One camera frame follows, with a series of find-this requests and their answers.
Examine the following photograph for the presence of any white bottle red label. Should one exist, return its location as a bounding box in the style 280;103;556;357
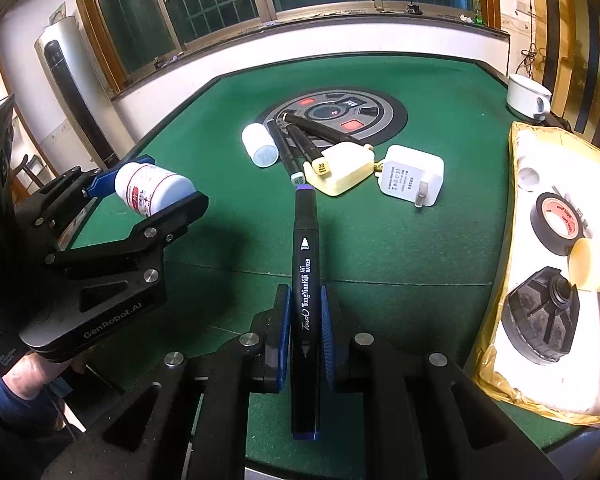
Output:
114;162;196;217

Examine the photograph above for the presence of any black marker white cap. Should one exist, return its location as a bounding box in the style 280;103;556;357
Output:
265;119;306;186

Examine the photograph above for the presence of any black marker purple cap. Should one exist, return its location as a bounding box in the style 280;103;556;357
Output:
290;184;323;441

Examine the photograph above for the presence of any black plastic fan-shaped part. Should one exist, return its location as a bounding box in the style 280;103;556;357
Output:
501;266;580;365

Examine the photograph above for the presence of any yellow round jar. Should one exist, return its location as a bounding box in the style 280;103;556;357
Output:
568;237;600;292

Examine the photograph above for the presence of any black tape roll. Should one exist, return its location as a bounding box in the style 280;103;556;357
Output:
530;192;584;257

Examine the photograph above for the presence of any white power adapter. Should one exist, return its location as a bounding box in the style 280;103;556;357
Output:
378;145;444;208

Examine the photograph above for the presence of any black marker yellow cap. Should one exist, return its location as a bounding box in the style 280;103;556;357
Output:
287;124;330;177

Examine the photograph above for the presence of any person left hand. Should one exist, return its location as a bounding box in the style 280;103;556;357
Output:
2;353;72;401

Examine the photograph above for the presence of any white standing air conditioner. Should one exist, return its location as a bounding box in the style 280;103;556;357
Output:
35;15;135;169

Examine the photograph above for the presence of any small white bottle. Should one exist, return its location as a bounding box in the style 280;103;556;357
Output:
242;122;279;168

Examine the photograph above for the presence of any black gold pen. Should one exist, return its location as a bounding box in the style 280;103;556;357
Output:
282;113;374;151

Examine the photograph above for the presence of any round table control panel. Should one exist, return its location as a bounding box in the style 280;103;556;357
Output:
254;87;408;146

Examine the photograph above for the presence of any cream yellow box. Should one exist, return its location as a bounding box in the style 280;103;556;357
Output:
303;142;375;197

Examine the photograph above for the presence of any yellow-edged white tray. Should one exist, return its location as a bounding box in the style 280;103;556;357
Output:
469;122;600;426

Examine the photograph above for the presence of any white ceramic mug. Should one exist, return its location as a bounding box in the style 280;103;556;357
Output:
506;74;552;122

